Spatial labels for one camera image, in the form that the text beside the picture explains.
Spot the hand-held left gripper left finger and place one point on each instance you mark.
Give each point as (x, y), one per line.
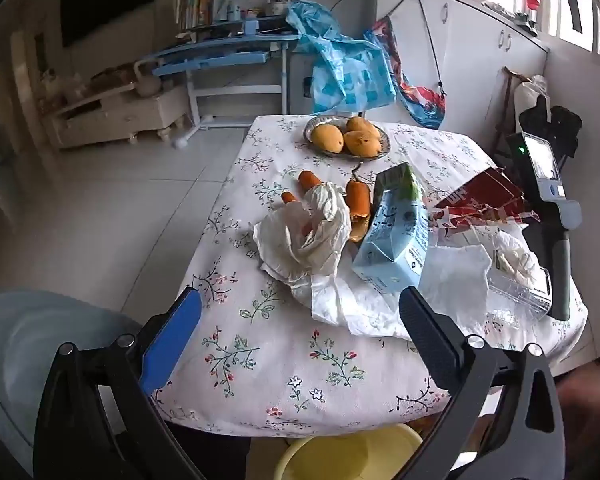
(172, 345)

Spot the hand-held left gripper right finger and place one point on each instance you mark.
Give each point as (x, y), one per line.
(430, 340)

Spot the red snack wrapper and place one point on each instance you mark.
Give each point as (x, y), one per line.
(480, 200)

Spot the white paper napkin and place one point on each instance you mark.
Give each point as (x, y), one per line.
(457, 272)

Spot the small white tissue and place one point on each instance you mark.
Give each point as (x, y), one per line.
(512, 260)

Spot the white plastic bag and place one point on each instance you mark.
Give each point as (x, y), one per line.
(290, 240)
(350, 307)

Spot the clear plastic container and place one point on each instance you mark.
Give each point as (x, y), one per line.
(520, 300)

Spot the light blue milk carton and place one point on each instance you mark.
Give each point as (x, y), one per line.
(390, 240)

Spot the yellow plastic basin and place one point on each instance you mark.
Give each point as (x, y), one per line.
(340, 455)

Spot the large orange sweet potato piece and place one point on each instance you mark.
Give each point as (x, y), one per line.
(357, 200)

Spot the black cloth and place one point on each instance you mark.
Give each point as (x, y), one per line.
(567, 127)

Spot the wooden chair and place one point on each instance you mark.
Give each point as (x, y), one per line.
(505, 110)

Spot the white cloth bag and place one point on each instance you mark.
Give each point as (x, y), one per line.
(527, 92)

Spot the grey-blue padded chair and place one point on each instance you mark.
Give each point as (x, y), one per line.
(40, 320)

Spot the white cabinet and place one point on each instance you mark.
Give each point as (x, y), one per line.
(475, 60)

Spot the colourful printed bag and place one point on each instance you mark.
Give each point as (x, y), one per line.
(420, 100)

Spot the yellow mango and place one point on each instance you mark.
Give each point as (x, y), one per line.
(362, 124)
(362, 143)
(327, 137)

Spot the blue checked plastic bag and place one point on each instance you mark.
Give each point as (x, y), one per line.
(345, 80)

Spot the silver fruit plate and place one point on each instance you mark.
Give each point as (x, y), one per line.
(320, 121)

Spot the cream television cabinet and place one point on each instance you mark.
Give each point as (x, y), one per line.
(115, 115)

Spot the beige kettlebell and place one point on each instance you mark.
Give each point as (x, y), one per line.
(147, 85)

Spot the blue study desk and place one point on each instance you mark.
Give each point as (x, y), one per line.
(220, 50)

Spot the white pen cup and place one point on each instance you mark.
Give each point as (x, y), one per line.
(280, 9)

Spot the row of books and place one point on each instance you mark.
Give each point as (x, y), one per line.
(192, 7)

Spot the black television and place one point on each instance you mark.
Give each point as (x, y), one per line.
(105, 0)

